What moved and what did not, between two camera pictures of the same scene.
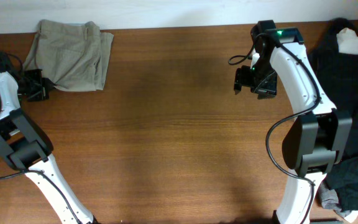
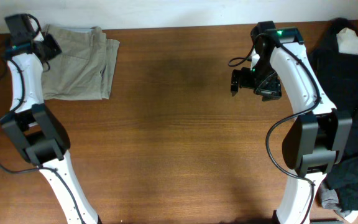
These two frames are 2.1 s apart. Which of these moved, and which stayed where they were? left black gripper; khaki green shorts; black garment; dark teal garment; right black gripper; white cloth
Moved: khaki green shorts; left black gripper
Stayed: dark teal garment; black garment; white cloth; right black gripper
